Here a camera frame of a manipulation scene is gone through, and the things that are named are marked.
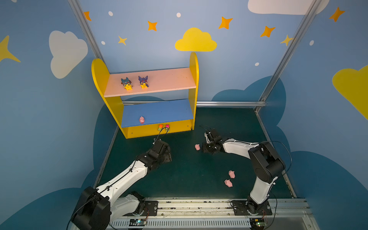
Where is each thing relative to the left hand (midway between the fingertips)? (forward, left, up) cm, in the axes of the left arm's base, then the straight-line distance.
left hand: (168, 155), depth 85 cm
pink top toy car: (+26, +3, -7) cm, 27 cm away
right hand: (+10, -23, -7) cm, 26 cm away
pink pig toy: (+21, +19, +7) cm, 30 cm away
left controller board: (-33, +13, -8) cm, 36 cm away
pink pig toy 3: (-8, -39, -7) cm, 40 cm away
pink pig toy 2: (+10, -19, -8) cm, 22 cm away
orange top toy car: (+25, +9, -6) cm, 27 cm away
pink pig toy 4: (-14, -35, -7) cm, 39 cm away
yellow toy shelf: (+28, -6, +7) cm, 29 cm away
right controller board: (-33, -47, -9) cm, 58 cm away
